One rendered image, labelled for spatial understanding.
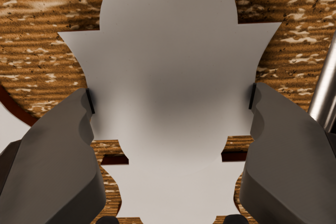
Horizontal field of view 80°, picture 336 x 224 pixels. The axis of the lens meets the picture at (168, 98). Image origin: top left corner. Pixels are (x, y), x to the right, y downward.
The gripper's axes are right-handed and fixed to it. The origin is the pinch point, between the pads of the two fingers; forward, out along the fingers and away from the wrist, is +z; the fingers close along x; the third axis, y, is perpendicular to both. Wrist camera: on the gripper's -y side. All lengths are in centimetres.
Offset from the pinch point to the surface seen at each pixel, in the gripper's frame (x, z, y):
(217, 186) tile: 3.6, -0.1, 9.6
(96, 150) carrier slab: -6.2, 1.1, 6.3
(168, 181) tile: -0.4, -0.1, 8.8
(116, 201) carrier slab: -5.6, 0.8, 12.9
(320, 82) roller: 11.3, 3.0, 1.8
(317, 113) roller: 11.8, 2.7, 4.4
